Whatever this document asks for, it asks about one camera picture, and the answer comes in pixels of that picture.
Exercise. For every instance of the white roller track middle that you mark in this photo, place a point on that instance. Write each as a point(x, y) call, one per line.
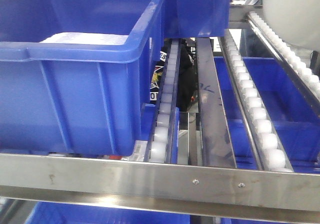
point(265, 143)

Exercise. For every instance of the white roller track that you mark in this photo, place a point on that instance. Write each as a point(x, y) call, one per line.
point(265, 143)
point(306, 82)
point(162, 144)

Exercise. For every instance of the white roller track right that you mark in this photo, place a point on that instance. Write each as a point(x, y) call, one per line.
point(306, 82)

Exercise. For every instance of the blue bin bottom layer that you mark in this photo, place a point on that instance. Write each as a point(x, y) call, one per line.
point(58, 213)

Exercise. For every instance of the steel front shelf rail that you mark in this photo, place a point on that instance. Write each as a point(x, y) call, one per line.
point(202, 191)

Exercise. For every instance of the blue bin below shelf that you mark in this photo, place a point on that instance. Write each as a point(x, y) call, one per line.
point(295, 122)

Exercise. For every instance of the white roller track left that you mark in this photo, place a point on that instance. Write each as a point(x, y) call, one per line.
point(162, 144)

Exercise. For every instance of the white contents in bin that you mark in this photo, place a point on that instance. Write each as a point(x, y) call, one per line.
point(86, 38)

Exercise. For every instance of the blue bin rear centre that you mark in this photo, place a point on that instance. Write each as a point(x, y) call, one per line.
point(196, 18)

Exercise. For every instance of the steel divider strip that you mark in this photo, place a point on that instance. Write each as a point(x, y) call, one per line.
point(217, 148)

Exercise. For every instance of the white plastic bin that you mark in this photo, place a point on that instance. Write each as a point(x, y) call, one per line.
point(295, 21)

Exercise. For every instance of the large blue bin front left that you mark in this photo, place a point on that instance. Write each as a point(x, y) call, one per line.
point(76, 98)

